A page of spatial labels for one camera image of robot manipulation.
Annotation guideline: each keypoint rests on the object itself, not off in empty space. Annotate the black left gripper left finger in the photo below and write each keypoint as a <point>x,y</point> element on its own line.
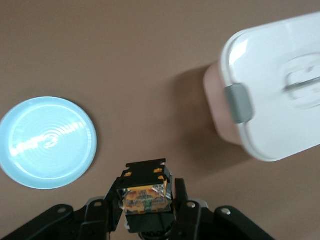
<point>75,220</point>

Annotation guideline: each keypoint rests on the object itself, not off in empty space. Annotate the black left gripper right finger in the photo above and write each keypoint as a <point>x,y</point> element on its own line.
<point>200,220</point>

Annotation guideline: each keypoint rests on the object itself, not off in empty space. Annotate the black and orange switch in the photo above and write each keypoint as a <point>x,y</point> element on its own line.
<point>147,195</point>

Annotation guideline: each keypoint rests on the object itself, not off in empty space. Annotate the white lidded pink box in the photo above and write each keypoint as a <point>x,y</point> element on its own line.
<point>270,87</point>

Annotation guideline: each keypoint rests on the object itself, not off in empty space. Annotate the light blue round plate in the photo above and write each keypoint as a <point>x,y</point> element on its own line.
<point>47,142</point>

